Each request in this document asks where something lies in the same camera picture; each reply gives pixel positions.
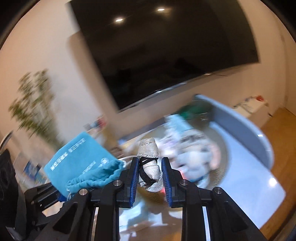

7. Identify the dried flower bouquet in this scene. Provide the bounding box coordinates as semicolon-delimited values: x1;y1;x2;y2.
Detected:
9;69;64;150

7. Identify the white cloth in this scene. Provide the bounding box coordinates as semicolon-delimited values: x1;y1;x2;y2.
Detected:
137;138;163;193

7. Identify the glass measuring jug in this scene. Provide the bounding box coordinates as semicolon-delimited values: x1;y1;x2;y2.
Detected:
177;100;213;122

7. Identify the white low cabinet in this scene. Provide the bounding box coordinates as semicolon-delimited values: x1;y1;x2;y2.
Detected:
232;95;270;128

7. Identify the black wall television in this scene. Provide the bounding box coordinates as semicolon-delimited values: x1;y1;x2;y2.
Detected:
70;1;259;110

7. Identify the blue drawstring pouch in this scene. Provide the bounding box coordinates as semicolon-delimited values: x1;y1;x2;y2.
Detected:
44;132;125;199

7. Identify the brown glass bowl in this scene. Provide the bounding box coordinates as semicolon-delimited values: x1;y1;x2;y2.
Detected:
144;124;222;188

